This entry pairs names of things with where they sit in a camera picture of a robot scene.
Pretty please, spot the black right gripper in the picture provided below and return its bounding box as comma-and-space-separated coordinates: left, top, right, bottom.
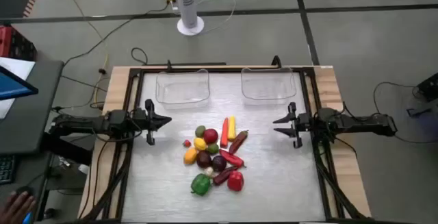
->
272, 101, 314, 149

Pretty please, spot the yellow lemon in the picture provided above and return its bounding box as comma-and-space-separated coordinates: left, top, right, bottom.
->
193, 137, 208, 151

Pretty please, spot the computer monitor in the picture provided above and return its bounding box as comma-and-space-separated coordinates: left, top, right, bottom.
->
0, 64, 39, 101

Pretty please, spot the orange mango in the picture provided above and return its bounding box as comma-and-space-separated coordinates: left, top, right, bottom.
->
183, 147, 199, 165

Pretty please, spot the white paper sheet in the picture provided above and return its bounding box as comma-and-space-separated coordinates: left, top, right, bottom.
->
0, 56, 36, 120

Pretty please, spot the red bell pepper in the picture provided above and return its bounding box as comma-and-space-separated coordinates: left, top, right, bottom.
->
227, 170, 245, 192

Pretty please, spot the red plastic crate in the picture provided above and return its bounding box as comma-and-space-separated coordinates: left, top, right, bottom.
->
0, 25, 38, 62

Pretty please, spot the black metal table frame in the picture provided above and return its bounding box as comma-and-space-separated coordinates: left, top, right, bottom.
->
80, 64, 369, 223

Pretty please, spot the clear plastic basket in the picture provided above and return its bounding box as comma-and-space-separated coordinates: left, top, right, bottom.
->
155, 68, 211, 110
240, 66, 297, 105

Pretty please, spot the dark maroon chili pepper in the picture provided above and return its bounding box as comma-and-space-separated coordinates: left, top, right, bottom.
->
212, 165, 240, 187

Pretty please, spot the purple onion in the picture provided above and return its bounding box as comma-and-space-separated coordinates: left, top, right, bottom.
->
211, 155, 228, 173

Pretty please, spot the grey desk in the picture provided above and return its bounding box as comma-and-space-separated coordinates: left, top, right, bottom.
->
0, 59, 65, 224

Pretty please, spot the black computer mouse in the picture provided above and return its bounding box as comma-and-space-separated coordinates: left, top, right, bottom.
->
15, 185, 35, 197

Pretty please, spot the brownish red chili pepper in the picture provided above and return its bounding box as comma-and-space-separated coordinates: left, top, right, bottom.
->
228, 129, 249, 155

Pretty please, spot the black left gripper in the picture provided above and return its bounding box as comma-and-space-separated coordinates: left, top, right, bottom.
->
131, 98, 172, 147

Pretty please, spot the green bell pepper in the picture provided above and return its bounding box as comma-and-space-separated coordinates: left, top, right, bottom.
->
190, 173, 212, 197

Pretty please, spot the bright red chili pepper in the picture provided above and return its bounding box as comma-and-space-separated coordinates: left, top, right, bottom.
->
218, 149, 246, 169

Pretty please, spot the person's hand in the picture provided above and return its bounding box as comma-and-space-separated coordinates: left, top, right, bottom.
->
0, 191, 37, 224

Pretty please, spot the yellow floor cable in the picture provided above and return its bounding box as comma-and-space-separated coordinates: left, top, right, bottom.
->
54, 0, 110, 107

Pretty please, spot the backlit keyboard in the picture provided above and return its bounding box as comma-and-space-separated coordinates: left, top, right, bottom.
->
0, 154, 17, 186

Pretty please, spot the yellow corn cob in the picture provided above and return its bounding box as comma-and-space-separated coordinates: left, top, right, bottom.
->
227, 115, 237, 142

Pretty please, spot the looped black cable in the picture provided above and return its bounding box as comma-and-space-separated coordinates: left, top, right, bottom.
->
131, 47, 149, 66

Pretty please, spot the black floor device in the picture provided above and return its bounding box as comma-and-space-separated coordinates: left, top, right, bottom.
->
406, 72, 438, 117

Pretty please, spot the red round fruit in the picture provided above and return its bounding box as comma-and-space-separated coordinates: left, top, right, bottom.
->
203, 128, 219, 145

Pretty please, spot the dark maroon mango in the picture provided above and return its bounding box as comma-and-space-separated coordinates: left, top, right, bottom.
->
196, 150, 213, 169

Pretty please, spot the white fan cable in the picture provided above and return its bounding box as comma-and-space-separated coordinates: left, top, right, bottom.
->
191, 0, 237, 35

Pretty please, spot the long black floor cable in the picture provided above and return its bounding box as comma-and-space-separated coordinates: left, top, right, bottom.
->
62, 3, 171, 68

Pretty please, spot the thin black device cable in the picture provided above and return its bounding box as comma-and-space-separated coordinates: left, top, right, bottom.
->
372, 82, 438, 145

